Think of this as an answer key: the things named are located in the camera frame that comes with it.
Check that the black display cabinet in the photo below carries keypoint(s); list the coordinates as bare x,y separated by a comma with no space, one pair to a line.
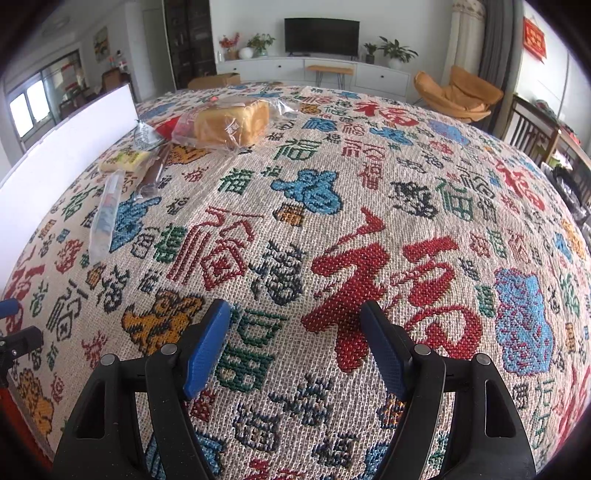
189,41

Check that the cluttered wooden side table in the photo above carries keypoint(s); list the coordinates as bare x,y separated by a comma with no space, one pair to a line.
575,154

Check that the brown cardboard box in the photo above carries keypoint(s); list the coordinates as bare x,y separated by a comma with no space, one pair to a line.
214,81

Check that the sliding glass door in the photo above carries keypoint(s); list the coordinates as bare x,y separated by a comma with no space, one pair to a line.
37,101

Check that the covered standing air conditioner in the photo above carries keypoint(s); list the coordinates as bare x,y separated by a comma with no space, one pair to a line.
467,41

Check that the red snack packet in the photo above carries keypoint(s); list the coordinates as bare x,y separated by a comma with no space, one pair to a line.
167,127

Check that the long white cardboard box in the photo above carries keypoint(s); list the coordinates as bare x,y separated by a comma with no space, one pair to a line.
55,175

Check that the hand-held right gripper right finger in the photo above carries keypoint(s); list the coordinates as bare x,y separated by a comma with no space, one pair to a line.
385,350

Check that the round ceiling light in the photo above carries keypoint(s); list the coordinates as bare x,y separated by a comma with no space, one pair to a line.
55,25

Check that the dark wooden chair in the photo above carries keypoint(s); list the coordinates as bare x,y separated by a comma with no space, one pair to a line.
531,129

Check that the small plant in dark pot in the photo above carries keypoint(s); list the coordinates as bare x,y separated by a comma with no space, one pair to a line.
370,51

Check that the red flower plant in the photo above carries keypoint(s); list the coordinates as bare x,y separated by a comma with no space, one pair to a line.
228,44

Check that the orange lounge chair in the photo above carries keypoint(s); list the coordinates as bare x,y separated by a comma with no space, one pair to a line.
455,94

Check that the bagged bread loaf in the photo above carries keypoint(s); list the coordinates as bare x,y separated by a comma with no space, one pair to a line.
231,122

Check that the wooden bench with metal legs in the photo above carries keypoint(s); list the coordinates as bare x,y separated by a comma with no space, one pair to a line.
330,69

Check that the clear long snack packet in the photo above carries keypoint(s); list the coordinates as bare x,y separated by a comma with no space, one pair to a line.
105,217

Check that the large plant in white pot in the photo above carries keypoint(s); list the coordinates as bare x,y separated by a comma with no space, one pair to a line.
397,50

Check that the white television cabinet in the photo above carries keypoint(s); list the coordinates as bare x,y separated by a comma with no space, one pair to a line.
286,69

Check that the yellow green snack packet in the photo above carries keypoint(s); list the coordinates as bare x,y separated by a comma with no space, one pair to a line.
122,161

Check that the brown snack stick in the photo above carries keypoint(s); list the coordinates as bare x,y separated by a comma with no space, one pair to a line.
154,170

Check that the grey curtain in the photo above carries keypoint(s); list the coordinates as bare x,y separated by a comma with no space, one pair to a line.
503,41

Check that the printed woven tablecloth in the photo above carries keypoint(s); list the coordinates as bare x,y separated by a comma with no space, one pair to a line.
323,207

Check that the white round vase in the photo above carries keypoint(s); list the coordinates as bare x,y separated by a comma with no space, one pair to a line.
245,53

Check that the green leafy potted plant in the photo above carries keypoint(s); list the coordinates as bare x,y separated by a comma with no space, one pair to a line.
261,42

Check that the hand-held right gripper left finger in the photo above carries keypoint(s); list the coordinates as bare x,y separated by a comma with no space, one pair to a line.
205,350

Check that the black flat television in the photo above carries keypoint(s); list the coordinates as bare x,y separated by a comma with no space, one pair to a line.
322,36

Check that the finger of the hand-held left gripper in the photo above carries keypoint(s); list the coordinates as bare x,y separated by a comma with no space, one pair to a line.
21,341
9,308

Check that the red wall hanging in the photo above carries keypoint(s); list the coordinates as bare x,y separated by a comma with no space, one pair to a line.
534,38

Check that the wall painting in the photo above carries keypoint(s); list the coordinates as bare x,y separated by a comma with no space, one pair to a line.
101,44

